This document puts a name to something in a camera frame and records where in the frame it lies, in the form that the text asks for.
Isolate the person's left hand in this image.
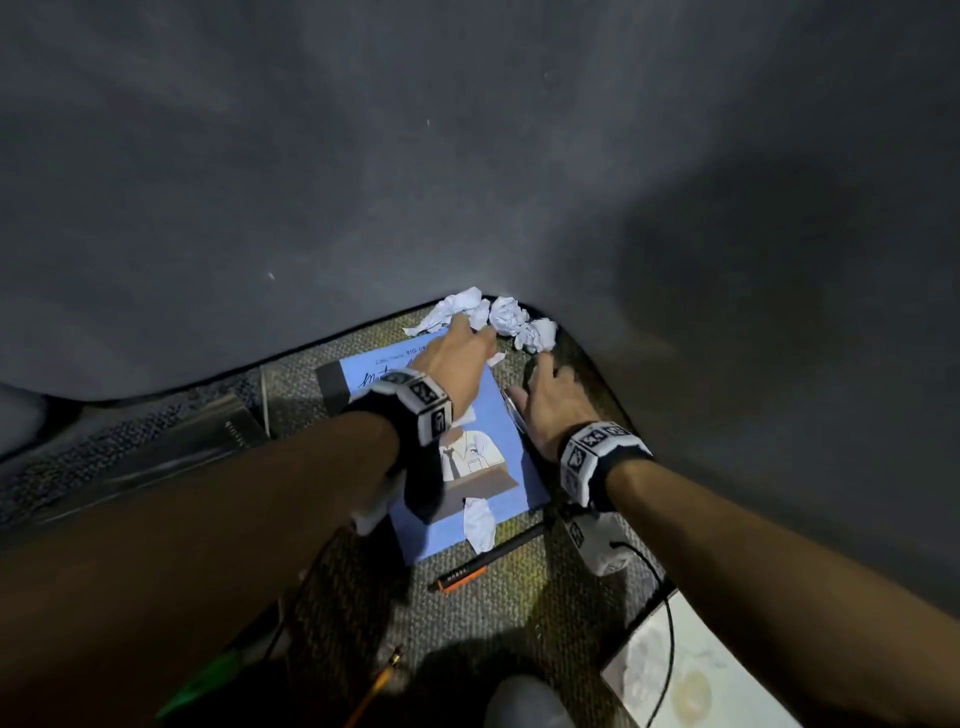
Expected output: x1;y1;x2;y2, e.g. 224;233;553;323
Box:
412;314;498;422

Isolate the person's right hand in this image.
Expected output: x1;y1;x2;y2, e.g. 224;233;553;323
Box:
509;351;602;460

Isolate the person's right forearm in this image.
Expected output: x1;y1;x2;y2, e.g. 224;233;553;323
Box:
604;457;960;728

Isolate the person's left forearm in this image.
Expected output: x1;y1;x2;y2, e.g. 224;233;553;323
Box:
0;411;400;728

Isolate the crumpled white paper ball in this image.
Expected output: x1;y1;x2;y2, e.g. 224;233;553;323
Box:
513;317;560;356
488;295;531;338

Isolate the large crumpled white paper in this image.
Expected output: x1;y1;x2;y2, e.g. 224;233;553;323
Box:
403;286;493;339

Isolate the silver pen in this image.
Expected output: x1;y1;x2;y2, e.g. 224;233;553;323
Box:
501;387;531;440

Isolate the blue illustrated book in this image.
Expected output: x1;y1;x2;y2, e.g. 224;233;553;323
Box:
315;330;554;567

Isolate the black white marker wristband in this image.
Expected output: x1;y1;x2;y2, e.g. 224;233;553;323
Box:
341;366;456;523
557;420;655;513

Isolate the crumpled white paper strip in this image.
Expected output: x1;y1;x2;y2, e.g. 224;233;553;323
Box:
462;495;498;555

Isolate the black orange pen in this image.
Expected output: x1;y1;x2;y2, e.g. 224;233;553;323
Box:
426;519;556;595

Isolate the black glossy book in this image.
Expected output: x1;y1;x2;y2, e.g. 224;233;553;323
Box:
30;393;273;526

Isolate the white rounded object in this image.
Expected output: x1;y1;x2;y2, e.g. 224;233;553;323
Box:
484;674;580;728

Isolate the white printed paper sheet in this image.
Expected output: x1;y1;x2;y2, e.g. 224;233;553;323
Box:
599;591;805;728

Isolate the yellow pencil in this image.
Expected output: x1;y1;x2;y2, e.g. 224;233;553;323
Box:
343;648;404;728

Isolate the green object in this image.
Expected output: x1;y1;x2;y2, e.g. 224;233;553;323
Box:
153;647;250;723

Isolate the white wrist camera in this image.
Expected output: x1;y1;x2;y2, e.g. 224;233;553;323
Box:
561;508;640;579
349;471;408;538

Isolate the black cable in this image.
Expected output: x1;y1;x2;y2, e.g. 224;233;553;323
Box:
609;540;677;728

